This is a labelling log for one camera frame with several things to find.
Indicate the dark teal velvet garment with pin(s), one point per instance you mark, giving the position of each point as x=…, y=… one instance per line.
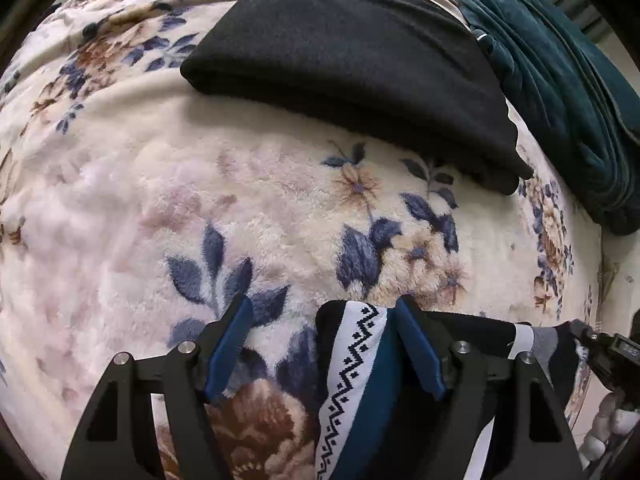
x=560, y=85

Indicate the folded black cloth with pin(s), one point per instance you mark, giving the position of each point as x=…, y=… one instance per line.
x=350, y=50

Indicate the floral fleece blanket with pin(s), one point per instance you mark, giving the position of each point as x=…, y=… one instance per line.
x=175, y=200

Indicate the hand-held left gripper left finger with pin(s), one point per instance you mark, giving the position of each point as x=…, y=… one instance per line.
x=227, y=350

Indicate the black teal patterned knit garment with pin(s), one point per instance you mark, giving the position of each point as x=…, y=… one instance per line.
x=380, y=400

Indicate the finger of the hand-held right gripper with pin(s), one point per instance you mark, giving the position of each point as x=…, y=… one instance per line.
x=585, y=332

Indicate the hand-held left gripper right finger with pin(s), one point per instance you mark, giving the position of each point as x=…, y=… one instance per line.
x=420, y=347

